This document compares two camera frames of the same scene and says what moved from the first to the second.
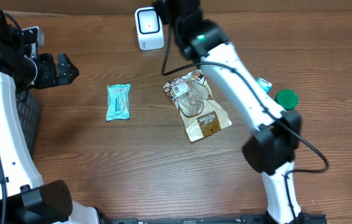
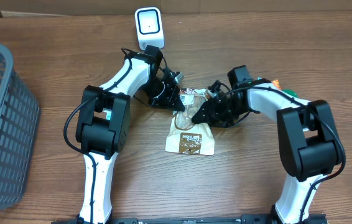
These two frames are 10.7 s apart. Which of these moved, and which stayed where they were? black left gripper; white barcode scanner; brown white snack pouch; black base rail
Moved: black left gripper; brown white snack pouch
Stayed: black base rail; white barcode scanner
